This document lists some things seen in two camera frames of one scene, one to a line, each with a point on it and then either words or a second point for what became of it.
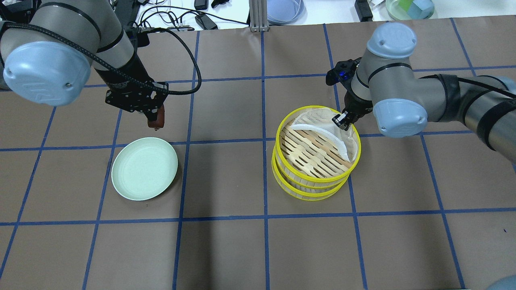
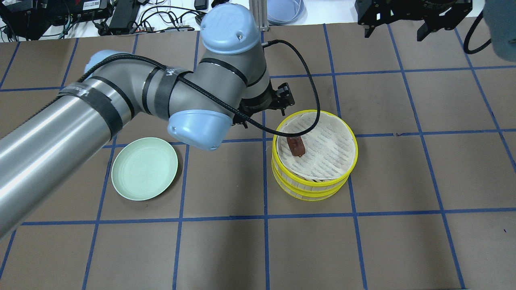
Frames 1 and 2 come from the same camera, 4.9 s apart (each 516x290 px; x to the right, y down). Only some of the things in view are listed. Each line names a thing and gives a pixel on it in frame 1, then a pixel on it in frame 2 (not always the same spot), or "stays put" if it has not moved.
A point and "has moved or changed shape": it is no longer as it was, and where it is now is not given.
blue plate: x=286 y=12 stays put
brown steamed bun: x=159 y=122 -> x=296 y=146
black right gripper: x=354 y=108 -> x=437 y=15
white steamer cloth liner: x=321 y=119 has moved or changed shape
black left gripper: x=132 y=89 -> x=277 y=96
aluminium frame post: x=258 y=16 stays put
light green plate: x=143 y=167 stays put
